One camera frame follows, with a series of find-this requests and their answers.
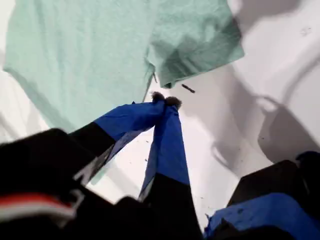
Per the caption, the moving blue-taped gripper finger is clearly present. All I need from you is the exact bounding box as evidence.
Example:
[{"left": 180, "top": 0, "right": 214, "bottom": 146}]
[{"left": 68, "top": 91, "right": 168, "bottom": 162}]

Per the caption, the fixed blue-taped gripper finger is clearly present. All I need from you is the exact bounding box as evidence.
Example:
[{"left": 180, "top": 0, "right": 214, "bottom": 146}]
[{"left": 138, "top": 96, "right": 203, "bottom": 231}]

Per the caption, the pale green T-shirt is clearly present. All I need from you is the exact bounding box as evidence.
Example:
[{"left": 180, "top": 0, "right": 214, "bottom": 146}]
[{"left": 2, "top": 0, "right": 246, "bottom": 187}]

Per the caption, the small dark scrap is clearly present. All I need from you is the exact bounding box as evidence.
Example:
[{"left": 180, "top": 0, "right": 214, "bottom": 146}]
[{"left": 181, "top": 83, "right": 196, "bottom": 94}]

